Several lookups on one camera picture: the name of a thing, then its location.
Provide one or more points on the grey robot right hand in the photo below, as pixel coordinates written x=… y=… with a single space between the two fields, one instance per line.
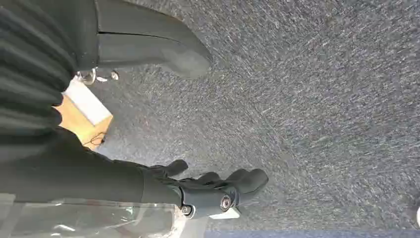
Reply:
x=98 y=184

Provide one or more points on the clear plastic sleeve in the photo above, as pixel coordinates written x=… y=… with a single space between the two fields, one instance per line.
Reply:
x=82 y=220

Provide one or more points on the shiny metal fitting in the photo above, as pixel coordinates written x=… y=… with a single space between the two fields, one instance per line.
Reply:
x=87 y=76

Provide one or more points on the small white object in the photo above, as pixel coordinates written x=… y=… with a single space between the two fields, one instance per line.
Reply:
x=418 y=216

